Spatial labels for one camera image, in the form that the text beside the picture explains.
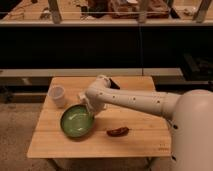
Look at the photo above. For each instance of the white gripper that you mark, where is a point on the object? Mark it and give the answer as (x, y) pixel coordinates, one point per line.
(93, 106)

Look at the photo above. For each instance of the long background workbench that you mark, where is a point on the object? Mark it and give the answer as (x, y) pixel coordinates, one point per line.
(98, 13)

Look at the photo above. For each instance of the low wooden shelf board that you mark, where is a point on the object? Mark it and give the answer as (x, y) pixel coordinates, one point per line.
(90, 72)

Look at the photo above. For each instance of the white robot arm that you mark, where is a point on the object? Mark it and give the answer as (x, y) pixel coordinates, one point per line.
(191, 115)

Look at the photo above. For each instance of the dark red chili pepper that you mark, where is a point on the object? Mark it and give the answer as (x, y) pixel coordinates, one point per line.
(118, 132)

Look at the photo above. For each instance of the white plastic cup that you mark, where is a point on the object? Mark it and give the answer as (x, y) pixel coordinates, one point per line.
(57, 95)

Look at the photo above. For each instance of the wooden table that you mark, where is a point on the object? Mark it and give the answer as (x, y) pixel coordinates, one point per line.
(148, 135)

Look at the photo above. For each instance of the green ceramic bowl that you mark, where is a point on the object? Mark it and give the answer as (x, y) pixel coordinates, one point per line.
(76, 121)

